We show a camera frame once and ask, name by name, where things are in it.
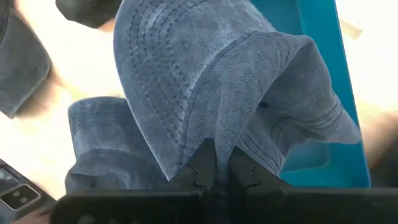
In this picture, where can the dark cap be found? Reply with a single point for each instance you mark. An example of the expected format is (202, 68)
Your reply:
(87, 12)

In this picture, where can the teal plastic bin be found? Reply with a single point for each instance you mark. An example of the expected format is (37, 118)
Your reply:
(320, 37)

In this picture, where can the grey camera box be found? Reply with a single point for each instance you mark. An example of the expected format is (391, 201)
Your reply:
(18, 196)

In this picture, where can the blue denim cap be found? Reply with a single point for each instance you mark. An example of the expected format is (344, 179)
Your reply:
(21, 68)
(102, 133)
(202, 77)

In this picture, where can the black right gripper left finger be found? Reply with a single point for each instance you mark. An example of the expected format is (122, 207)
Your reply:
(199, 168)

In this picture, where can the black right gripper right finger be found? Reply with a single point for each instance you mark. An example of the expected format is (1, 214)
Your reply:
(248, 174)

